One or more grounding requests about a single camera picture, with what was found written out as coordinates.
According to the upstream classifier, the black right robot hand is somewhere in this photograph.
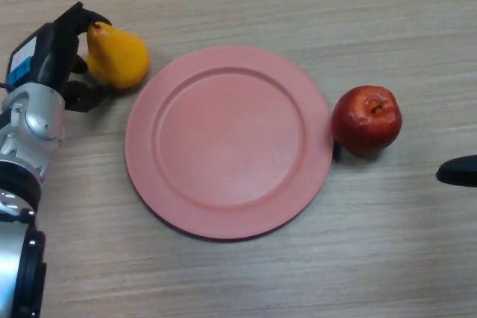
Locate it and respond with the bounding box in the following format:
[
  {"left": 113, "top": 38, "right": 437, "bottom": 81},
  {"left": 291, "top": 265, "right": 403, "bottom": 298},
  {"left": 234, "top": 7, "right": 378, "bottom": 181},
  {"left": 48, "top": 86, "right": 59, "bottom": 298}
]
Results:
[{"left": 435, "top": 154, "right": 477, "bottom": 188}]

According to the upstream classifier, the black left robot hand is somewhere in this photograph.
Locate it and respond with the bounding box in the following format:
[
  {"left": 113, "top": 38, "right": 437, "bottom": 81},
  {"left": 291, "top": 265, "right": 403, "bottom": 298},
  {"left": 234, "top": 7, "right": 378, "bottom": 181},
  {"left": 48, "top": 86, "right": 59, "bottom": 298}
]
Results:
[{"left": 7, "top": 1, "right": 113, "bottom": 113}]

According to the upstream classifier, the yellow pear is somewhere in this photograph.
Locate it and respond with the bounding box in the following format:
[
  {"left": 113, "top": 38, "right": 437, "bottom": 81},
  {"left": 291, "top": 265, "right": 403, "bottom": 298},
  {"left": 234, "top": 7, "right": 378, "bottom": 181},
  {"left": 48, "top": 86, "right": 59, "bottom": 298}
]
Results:
[{"left": 85, "top": 22, "right": 151, "bottom": 90}]

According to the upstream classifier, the red apple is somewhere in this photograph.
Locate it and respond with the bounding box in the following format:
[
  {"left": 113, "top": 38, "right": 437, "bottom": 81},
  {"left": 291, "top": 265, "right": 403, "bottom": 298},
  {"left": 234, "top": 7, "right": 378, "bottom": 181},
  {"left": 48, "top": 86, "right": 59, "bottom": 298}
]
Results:
[{"left": 331, "top": 86, "right": 403, "bottom": 158}]

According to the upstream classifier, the pink round plate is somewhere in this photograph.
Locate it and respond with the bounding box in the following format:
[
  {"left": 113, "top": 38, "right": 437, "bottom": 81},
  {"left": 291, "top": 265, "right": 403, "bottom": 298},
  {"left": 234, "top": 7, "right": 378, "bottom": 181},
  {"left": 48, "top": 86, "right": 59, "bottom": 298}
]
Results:
[{"left": 124, "top": 45, "right": 335, "bottom": 241}]

